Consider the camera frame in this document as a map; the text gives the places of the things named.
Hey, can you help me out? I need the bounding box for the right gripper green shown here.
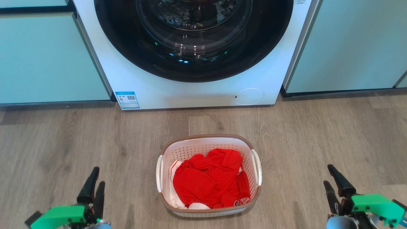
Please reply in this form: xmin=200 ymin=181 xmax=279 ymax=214
xmin=323 ymin=164 xmax=406 ymax=228

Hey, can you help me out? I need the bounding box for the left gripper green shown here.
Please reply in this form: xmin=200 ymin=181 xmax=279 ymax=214
xmin=31 ymin=167 xmax=106 ymax=229

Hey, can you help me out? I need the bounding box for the white perforated laundry basket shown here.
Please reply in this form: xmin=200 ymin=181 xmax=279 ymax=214
xmin=156 ymin=134 xmax=263 ymax=218

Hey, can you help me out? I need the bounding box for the white garment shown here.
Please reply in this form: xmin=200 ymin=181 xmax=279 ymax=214
xmin=169 ymin=160 xmax=210 ymax=210

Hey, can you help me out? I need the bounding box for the blue energy label sticker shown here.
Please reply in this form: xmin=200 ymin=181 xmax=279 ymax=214
xmin=115 ymin=91 xmax=140 ymax=109

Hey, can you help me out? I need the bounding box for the red garment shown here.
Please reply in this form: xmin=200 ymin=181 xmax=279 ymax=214
xmin=173 ymin=149 xmax=251 ymax=209

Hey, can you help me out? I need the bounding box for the narrow teal cabinet panel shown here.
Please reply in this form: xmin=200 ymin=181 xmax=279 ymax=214
xmin=394 ymin=71 xmax=407 ymax=89

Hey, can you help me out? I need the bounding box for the round white filter cover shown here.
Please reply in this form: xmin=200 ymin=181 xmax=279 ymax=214
xmin=234 ymin=88 xmax=265 ymax=106

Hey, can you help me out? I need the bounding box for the white front-loading washing machine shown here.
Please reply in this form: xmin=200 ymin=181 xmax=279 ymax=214
xmin=72 ymin=0 xmax=320 ymax=110

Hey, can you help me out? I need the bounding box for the large teal cabinet door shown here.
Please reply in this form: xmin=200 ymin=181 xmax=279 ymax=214
xmin=0 ymin=13 xmax=111 ymax=105

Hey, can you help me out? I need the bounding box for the tall teal cabinet panel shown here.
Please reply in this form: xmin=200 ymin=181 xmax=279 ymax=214
xmin=283 ymin=0 xmax=407 ymax=94

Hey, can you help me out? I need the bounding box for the black round washer door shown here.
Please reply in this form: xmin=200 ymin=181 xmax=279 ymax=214
xmin=94 ymin=0 xmax=294 ymax=83

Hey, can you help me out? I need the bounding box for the teal cabinet drawer front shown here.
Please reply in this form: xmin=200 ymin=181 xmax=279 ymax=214
xmin=0 ymin=0 xmax=69 ymax=8

